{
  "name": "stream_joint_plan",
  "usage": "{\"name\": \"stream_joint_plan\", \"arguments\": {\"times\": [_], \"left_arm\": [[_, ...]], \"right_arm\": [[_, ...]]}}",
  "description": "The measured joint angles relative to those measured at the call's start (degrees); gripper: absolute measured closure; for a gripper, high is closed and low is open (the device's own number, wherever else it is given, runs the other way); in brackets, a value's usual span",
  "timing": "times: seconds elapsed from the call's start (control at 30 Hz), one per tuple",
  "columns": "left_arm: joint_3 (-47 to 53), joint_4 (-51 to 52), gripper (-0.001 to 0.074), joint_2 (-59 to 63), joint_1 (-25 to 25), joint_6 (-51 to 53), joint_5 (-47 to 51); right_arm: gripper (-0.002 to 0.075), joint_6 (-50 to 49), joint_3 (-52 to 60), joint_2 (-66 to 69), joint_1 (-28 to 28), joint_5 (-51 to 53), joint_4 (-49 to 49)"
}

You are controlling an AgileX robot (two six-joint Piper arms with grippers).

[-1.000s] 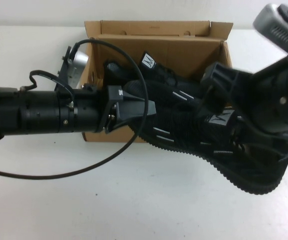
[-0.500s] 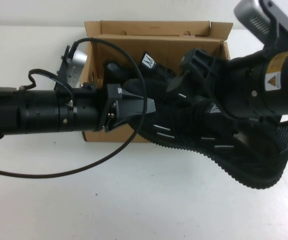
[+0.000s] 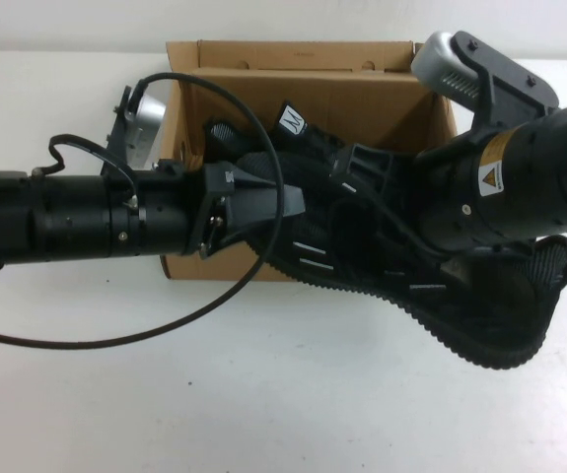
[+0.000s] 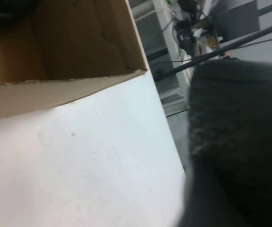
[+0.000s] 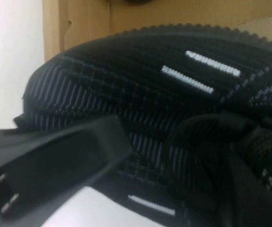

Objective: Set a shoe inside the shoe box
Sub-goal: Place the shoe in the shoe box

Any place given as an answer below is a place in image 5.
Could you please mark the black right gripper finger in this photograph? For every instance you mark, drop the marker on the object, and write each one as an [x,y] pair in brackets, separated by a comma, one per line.
[55,165]

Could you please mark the black knit sneaker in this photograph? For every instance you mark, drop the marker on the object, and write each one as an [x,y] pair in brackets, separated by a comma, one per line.
[150,94]

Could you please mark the brown cardboard shoe box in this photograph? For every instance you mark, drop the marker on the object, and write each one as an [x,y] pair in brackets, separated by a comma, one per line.
[90,19]

